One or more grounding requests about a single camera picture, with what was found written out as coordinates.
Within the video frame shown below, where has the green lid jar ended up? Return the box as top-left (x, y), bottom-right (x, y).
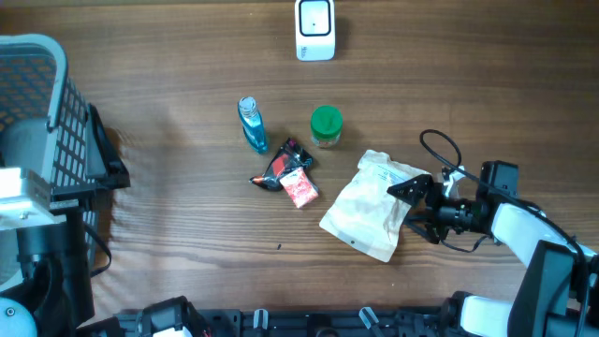
top-left (310, 106), bottom-right (343, 148)

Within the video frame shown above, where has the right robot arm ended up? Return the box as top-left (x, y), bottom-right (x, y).
top-left (387, 161), bottom-right (598, 336)

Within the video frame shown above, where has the white barcode scanner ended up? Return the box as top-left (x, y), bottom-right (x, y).
top-left (294, 0), bottom-right (336, 62)

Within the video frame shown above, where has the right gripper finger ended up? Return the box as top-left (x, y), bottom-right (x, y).
top-left (387, 174), bottom-right (433, 207)
top-left (403, 215), bottom-right (433, 242)

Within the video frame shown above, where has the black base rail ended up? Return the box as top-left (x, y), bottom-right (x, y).
top-left (75, 296), bottom-right (469, 337)

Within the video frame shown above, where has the right camera cable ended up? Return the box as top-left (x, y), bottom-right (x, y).
top-left (418, 128), bottom-right (599, 337)

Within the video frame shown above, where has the beige paper pouch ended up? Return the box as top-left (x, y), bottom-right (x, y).
top-left (319, 150), bottom-right (425, 262)

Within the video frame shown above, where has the blue mouthwash bottle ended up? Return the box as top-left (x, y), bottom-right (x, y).
top-left (238, 96), bottom-right (268, 154)

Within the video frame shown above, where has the black red snack packet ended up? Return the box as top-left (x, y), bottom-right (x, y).
top-left (249, 138), bottom-right (314, 191)

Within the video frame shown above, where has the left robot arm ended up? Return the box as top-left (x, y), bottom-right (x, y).
top-left (1, 105), bottom-right (130, 336)

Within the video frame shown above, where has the grey plastic shopping basket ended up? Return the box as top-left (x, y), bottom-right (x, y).
top-left (1, 34), bottom-right (92, 289)

